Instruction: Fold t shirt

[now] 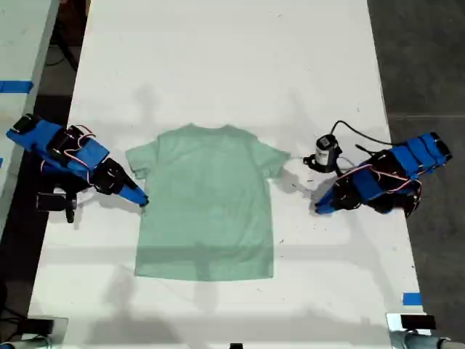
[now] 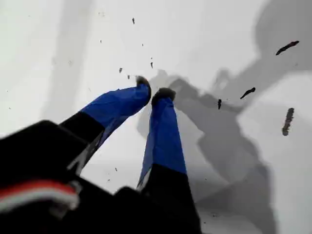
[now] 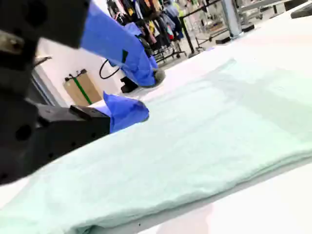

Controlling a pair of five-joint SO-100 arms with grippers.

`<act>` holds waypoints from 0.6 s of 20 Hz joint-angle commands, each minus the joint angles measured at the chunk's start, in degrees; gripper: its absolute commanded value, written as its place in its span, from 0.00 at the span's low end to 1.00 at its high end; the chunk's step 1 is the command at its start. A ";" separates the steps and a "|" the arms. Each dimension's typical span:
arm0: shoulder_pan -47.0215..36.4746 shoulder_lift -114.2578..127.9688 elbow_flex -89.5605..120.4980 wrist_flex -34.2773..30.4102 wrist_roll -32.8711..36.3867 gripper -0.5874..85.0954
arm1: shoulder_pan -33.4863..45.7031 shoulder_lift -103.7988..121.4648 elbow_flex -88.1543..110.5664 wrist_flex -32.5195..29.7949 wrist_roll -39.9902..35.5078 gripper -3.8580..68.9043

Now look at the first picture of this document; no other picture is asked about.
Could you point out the white side table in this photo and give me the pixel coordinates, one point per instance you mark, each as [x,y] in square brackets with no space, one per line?
[18,40]

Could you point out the small black box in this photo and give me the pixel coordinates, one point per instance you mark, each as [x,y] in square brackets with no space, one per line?
[417,321]
[40,325]

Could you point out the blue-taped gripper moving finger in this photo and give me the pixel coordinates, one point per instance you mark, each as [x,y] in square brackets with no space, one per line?
[131,198]
[328,209]

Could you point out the grey metal pipe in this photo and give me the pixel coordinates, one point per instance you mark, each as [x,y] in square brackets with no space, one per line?
[25,343]
[421,341]

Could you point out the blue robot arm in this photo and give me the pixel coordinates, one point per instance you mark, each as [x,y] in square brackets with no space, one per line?
[410,154]
[81,154]

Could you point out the long blue tape strip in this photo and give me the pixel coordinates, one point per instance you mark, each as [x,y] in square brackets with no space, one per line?
[16,86]

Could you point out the metal table clamp plate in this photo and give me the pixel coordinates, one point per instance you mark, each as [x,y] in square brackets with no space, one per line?
[61,329]
[393,323]

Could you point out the short blue tape strip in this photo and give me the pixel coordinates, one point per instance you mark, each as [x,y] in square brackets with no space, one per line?
[412,299]

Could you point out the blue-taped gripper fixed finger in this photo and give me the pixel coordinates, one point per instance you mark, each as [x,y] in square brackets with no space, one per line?
[135,189]
[328,198]

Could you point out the pale green T-shirt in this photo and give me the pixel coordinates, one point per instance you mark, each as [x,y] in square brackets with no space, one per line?
[207,203]

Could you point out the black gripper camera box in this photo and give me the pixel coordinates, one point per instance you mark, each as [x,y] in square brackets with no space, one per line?
[51,202]
[325,152]

